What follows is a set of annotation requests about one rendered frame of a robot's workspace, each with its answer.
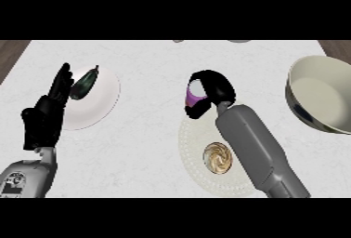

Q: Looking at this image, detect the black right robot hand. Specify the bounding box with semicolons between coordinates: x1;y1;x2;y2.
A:
185;69;240;120

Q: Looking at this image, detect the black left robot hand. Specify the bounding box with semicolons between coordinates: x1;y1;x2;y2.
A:
20;62;76;152

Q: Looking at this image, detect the cream bowl with dark rim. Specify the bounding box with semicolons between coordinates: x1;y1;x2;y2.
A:
284;55;351;136

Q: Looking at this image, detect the white round lace placemat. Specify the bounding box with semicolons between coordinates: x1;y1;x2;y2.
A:
178;100;260;198

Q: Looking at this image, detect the white round plate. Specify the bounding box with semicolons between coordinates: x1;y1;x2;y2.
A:
63;65;123;131

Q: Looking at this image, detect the dark green zucchini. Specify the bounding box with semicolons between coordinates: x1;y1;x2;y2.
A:
69;64;101;101

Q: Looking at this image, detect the swirled brown cupcake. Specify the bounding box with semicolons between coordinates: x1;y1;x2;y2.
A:
203;141;235;175

